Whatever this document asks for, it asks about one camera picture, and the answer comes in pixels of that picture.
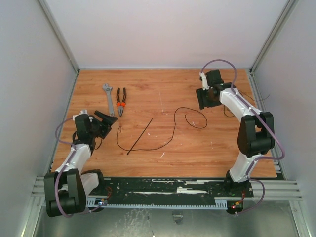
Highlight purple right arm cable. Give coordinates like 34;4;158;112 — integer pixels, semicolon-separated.
201;59;286;217

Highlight aluminium frame rail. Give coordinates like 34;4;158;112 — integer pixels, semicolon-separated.
246;0;303;200

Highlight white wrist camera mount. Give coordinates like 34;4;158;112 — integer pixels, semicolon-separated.
72;109;94;122
199;72;209;90

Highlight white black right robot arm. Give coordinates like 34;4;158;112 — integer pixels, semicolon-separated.
196;70;275;197

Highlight black and yellow wire bundle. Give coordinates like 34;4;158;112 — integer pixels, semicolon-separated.
222;91;270;117

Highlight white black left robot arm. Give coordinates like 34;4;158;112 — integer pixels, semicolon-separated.
43;110;117;218

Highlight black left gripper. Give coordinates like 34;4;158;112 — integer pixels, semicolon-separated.
89;111;118;139

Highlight grey slotted cable duct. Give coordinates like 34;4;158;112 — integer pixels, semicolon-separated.
86;194;228;211

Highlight long black wire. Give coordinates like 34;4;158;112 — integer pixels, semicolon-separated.
116;107;208;151

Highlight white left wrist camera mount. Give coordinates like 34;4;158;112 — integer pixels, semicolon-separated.
72;109;94;122

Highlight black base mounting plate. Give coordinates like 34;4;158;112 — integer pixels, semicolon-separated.
77;176;255;205

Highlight orange black pliers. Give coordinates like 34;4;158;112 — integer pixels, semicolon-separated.
116;87;127;117

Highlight silver adjustable wrench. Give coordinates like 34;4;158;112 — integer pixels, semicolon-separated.
102;83;115;117

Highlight black zip tie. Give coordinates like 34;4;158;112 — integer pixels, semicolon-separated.
127;118;153;155

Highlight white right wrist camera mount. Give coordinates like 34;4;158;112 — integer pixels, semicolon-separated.
199;72;209;90

